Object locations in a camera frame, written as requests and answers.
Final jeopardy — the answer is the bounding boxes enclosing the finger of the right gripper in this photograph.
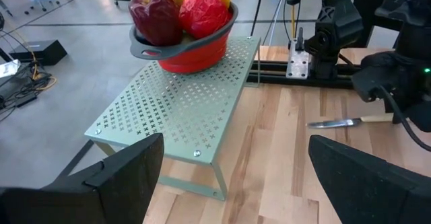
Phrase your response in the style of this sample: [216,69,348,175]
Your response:
[392,101,431,133]

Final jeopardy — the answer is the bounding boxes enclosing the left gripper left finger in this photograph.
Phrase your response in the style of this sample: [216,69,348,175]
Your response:
[0,132,165,224]

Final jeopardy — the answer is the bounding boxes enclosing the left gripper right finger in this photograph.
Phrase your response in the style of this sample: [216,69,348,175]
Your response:
[308,135,431,224]

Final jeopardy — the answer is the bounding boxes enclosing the red and grey colander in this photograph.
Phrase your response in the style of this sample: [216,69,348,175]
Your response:
[129,1,239,75]

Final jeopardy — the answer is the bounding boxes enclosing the dark red apple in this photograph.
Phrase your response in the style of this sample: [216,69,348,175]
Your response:
[128,0,185,47]

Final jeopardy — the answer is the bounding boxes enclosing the large red fruit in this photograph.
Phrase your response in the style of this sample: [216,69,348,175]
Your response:
[178,0,232,40]

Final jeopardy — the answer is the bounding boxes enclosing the green perforated metal shelf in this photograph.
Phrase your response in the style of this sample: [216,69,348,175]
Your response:
[84,35,262,202]

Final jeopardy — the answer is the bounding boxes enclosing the thin black pole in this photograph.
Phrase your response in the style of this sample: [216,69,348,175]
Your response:
[249,0,267,38]

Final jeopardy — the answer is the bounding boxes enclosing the black box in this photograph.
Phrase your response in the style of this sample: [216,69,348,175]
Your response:
[9,39,68,67]

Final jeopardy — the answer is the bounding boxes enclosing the white printed paper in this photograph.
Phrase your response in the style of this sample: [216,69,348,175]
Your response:
[0,59,22,79]

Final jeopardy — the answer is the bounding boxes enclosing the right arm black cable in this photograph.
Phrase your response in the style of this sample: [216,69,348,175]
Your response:
[376,85,431,153]

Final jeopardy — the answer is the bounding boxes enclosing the knife with cream handle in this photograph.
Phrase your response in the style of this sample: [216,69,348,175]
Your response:
[306,113,395,129]

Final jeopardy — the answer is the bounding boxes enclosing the yellow cable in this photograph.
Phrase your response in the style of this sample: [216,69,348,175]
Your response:
[290,0,297,40]

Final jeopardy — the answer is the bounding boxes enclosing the tangled floor cables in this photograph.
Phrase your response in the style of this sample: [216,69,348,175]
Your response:
[0,11,58,124]

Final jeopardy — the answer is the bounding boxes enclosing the white cable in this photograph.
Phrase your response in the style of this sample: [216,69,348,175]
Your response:
[267,0,289,46]

